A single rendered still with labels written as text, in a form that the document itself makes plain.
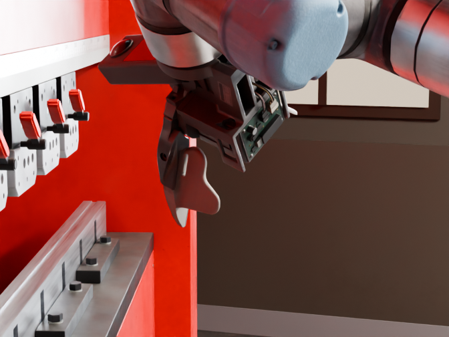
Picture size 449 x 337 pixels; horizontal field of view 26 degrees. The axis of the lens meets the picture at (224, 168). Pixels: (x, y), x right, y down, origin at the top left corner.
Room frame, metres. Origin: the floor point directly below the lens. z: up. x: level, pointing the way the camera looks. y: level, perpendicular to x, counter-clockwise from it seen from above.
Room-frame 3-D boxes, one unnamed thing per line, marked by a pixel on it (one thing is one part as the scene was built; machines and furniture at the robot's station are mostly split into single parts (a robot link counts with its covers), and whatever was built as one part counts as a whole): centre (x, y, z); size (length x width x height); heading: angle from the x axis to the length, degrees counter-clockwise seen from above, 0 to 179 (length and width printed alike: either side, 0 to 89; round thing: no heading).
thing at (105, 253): (2.21, 0.29, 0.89); 0.30 x 0.05 x 0.03; 178
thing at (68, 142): (1.98, 0.36, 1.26); 0.15 x 0.09 x 0.17; 178
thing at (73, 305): (1.81, 0.31, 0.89); 0.30 x 0.05 x 0.03; 178
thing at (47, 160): (1.78, 0.36, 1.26); 0.15 x 0.09 x 0.17; 178
